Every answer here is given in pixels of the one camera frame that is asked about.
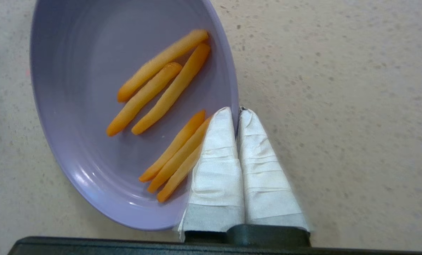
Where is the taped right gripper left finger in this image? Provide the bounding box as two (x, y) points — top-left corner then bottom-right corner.
(178, 107), (246, 243)

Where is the orange french fry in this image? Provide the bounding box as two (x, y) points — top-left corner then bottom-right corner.
(106, 62), (183, 137)
(147, 117), (212, 194)
(131, 43), (211, 135)
(156, 143), (203, 203)
(117, 29), (209, 103)
(139, 110), (206, 183)

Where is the purple plate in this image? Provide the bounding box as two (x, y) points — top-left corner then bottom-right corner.
(30, 0), (240, 231)

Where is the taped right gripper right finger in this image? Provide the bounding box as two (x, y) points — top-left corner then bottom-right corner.
(236, 108), (310, 232)

